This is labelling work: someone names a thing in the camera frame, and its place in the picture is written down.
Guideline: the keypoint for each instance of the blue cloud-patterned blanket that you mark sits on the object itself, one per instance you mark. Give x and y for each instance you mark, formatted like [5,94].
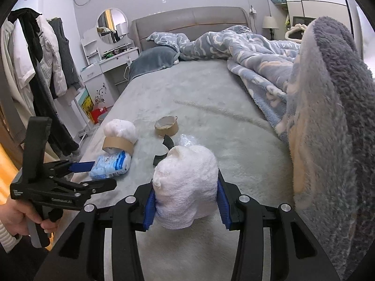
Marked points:
[316,123]

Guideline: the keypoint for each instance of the squashed brown tape roll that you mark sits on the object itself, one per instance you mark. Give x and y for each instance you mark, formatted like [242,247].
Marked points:
[168,130]

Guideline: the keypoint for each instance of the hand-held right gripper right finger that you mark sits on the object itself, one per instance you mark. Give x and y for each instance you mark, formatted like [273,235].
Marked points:
[225,207]

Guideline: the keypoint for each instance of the grey-blue pillow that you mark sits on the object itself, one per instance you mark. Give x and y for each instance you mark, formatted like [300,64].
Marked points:
[155,60]

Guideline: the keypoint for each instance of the white clothes rack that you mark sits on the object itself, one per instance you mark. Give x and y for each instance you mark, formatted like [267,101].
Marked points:
[83,128]

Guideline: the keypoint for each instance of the white hanging coat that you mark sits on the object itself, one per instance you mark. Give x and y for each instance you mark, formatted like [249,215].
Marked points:
[52,55]

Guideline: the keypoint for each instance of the white vanity dresser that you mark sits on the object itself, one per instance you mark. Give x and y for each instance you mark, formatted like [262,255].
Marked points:
[99,70]

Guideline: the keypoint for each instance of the bed with grey sheet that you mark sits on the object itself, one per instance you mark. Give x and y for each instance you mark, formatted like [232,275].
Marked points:
[190,93]

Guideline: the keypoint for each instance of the clear plastic wrap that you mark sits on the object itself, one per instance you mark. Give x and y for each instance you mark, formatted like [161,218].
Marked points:
[187,140]

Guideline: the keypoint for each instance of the brown cardboard tape roll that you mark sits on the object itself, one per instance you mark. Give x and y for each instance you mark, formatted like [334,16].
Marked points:
[117,143]

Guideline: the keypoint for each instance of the black torn tape core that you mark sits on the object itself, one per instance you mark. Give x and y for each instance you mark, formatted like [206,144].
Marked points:
[164,152]

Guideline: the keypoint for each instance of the wall socket with charger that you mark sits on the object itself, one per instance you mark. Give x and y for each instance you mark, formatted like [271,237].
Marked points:
[252,10]

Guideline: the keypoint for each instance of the person's left hand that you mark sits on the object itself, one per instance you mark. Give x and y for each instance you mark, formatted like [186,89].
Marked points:
[14,218]

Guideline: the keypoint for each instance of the round vanity mirror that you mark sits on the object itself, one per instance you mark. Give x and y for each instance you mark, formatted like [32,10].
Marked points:
[110,23]

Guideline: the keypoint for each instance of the black hanging trousers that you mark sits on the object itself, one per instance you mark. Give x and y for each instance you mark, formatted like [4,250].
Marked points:
[52,114]

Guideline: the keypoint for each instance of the blue white tissue packet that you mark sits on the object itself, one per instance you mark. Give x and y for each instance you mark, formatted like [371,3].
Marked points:
[110,164]

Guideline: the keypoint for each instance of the bedside table lamp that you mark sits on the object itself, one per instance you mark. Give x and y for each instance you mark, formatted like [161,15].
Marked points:
[269,23]

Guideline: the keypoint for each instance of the white towel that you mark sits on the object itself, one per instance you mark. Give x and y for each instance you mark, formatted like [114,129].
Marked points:
[120,128]
[184,187]

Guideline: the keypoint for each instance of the white plush pet bed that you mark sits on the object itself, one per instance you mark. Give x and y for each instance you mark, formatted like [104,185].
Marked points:
[296,30]

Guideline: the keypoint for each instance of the grey padded headboard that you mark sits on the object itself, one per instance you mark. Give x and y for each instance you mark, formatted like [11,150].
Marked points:
[190,20]

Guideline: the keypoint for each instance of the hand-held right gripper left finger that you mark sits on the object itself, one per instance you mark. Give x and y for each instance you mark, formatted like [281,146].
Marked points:
[148,210]

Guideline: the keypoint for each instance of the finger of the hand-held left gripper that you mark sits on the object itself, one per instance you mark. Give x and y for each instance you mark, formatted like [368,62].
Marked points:
[99,185]
[83,166]

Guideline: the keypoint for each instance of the black hanging garment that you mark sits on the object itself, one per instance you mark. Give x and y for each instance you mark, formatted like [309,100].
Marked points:
[27,26]

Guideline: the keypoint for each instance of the yellow framed picture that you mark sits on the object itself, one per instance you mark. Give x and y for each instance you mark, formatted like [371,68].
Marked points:
[87,105]

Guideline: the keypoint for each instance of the red box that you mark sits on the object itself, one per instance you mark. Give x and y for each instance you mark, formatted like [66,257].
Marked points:
[98,114]

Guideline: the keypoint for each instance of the white hanging shirt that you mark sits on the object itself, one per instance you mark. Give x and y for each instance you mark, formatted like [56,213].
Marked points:
[14,58]

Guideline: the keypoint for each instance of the person's left forearm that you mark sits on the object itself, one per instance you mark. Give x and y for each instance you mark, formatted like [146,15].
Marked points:
[6,238]

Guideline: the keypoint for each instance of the grey knitted vest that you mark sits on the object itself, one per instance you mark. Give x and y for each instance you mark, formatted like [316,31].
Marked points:
[66,52]

